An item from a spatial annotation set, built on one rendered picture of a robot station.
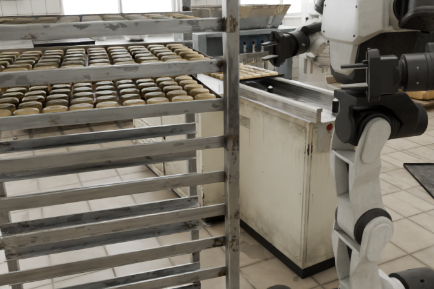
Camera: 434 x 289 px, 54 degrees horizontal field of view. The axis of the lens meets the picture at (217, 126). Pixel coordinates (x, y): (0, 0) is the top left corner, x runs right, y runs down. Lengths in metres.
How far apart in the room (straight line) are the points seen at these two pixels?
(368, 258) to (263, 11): 1.55
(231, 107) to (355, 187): 0.61
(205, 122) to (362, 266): 1.24
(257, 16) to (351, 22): 1.34
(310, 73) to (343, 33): 4.83
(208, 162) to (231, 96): 1.58
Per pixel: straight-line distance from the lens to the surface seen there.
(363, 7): 1.25
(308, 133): 1.95
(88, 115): 0.96
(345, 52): 1.32
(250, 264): 2.42
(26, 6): 5.33
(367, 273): 1.65
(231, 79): 0.96
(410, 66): 1.05
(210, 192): 2.61
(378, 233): 1.52
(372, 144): 1.38
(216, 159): 2.54
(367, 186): 1.48
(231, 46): 0.95
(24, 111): 1.01
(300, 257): 2.24
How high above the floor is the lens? 1.39
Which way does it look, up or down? 17 degrees down
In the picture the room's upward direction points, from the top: 1 degrees counter-clockwise
